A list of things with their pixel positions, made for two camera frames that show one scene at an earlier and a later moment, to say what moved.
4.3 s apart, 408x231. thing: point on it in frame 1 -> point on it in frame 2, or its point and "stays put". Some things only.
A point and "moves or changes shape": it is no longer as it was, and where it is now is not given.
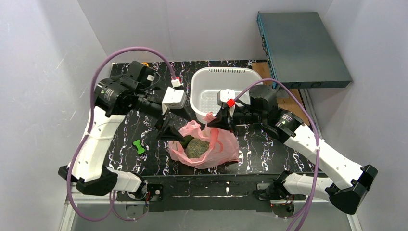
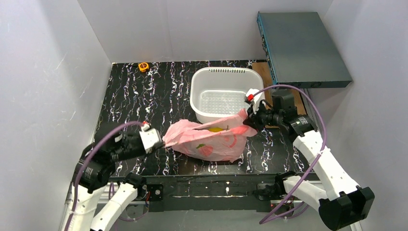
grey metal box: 299,51 stays put
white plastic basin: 206,82 stays put
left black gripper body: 164,120 -> 135,145
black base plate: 202,193 stays put
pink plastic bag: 223,145 moves or changes shape
